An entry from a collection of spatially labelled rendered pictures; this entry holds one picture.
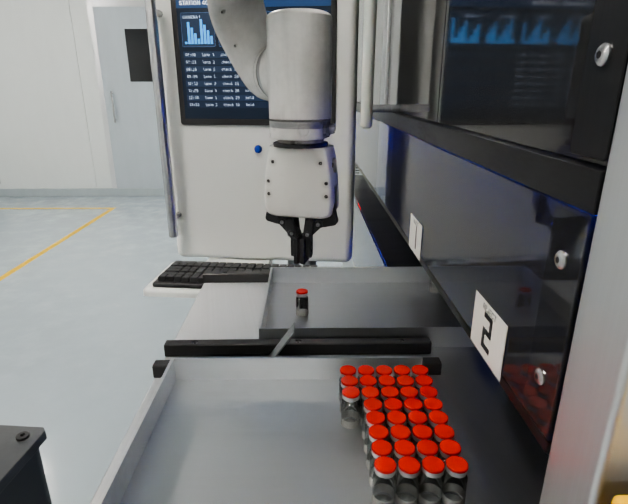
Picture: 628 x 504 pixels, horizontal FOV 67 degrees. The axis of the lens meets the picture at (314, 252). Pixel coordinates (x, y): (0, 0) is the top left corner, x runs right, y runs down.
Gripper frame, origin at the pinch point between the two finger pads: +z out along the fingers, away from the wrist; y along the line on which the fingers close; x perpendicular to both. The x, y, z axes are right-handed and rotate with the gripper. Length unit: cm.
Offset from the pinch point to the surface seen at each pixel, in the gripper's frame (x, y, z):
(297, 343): 4.1, -0.4, 13.5
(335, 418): 17.0, -9.1, 15.4
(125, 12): -439, 329, -102
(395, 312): -13.8, -13.2, 15.4
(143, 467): 29.9, 8.8, 15.3
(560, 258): 27.7, -27.9, -10.6
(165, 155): -44, 49, -7
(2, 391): -72, 159, 103
